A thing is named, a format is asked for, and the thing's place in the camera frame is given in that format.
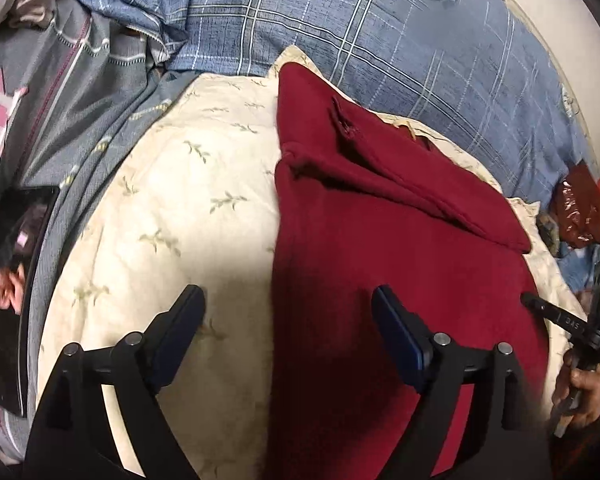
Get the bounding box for crumpled blue plaid cloth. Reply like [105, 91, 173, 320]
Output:
[69, 0, 206, 68]

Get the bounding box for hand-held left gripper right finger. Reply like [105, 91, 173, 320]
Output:
[371, 285, 554, 480]

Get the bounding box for cream floral pillow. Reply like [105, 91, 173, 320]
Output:
[36, 45, 588, 480]

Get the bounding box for dark red garment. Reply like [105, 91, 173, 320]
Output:
[269, 61, 551, 480]

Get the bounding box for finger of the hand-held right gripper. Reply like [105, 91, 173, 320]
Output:
[521, 292, 595, 337]

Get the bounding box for shiny red plastic bag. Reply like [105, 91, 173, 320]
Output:
[551, 161, 600, 250]

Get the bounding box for grey blanket with pink pattern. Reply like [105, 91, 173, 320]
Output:
[0, 0, 201, 466]

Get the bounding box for person's right hand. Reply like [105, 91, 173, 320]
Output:
[551, 350, 600, 429]

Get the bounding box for blue plaid bed sheet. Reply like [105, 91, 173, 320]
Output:
[167, 0, 600, 293]

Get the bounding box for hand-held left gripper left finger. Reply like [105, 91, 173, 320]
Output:
[22, 284, 206, 480]

